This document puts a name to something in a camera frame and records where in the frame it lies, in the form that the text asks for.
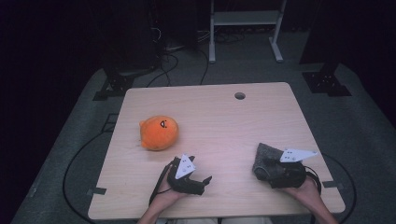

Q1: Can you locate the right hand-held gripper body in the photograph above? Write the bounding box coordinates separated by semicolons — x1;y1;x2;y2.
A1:
269;148;318;189

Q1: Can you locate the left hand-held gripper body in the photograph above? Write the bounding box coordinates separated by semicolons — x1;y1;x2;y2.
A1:
167;153;205;196

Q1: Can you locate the grey fuzzy cloth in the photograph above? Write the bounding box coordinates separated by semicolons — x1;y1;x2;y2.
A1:
252;142;285;182

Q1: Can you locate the orange plush toy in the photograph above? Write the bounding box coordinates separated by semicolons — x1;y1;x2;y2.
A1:
138;115;180;152

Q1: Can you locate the person's left hand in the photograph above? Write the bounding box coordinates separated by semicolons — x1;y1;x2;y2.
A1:
152;167;191;208

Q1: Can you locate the person's right hand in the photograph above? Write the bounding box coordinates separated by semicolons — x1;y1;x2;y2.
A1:
281;176;322;208

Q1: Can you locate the grey tape strip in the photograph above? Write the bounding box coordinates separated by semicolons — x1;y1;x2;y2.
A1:
86;187;107;197
321;180;346;191

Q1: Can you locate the black stand base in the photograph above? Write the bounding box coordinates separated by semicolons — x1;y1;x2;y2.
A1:
92;66;157;102
301;60;353;98

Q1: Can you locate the dark equipment case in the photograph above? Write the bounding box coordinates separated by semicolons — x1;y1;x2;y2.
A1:
102;0;163;75

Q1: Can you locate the white metal stand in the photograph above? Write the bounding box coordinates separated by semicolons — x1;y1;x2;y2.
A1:
208;0;288;64

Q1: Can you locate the right hand-held gripper black cable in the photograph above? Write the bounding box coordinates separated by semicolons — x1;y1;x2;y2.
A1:
303;165;322;196

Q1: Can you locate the hand-held gripper black cable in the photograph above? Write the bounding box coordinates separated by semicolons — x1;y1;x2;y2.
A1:
303;165;322;196
148;158;176;206

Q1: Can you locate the left hand-held gripper black cable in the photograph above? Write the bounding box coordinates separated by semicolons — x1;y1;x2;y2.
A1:
148;158;176;206

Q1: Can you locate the black floor cable loop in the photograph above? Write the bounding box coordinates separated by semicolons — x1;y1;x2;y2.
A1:
62;113;120;224
320;152;358;224

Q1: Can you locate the black cable bundle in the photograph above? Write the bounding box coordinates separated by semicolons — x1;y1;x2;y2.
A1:
214;31;246;45

